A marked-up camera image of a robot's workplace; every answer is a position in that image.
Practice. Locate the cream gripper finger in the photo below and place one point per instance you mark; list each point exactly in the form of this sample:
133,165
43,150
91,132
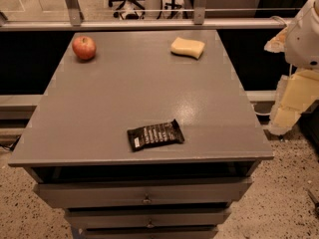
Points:
277,43
282,121

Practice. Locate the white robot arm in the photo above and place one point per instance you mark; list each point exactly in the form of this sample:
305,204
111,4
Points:
301,45

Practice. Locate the black rxbar chocolate wrapper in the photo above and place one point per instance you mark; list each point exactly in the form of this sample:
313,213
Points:
154,135

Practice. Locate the red apple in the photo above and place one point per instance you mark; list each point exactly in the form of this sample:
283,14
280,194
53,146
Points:
84,47

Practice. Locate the yellow sponge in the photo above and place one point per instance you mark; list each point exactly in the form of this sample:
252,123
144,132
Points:
187,47

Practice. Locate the grey drawer cabinet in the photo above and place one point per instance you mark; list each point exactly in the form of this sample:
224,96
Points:
77,149

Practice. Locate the metal railing frame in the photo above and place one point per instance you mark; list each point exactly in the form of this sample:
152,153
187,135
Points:
94,15

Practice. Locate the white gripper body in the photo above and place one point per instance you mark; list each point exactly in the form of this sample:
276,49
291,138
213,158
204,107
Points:
303,42

